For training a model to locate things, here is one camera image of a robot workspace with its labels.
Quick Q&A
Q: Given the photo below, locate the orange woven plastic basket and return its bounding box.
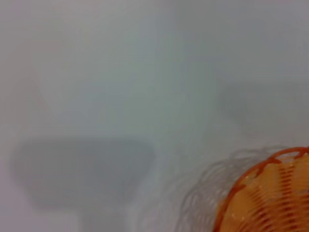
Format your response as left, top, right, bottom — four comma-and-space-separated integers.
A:
212, 146, 309, 232

